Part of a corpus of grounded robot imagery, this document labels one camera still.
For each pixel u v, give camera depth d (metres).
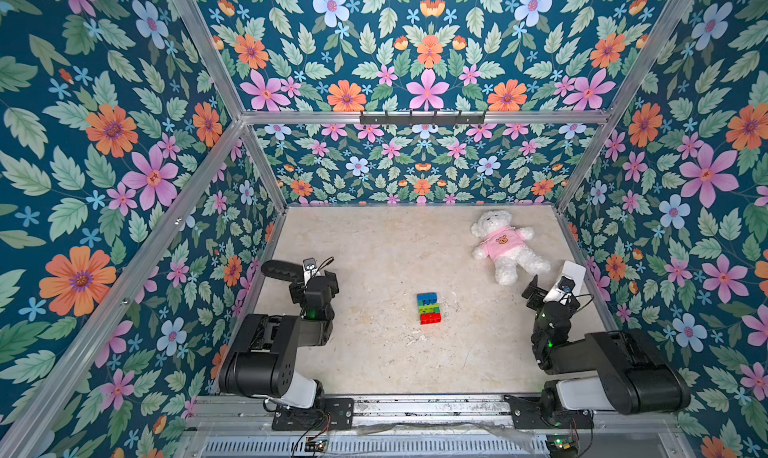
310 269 0.78
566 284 0.73
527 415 0.73
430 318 0.88
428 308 0.91
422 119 0.93
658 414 0.43
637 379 0.43
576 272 0.96
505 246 0.97
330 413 0.73
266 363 0.45
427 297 0.93
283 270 0.97
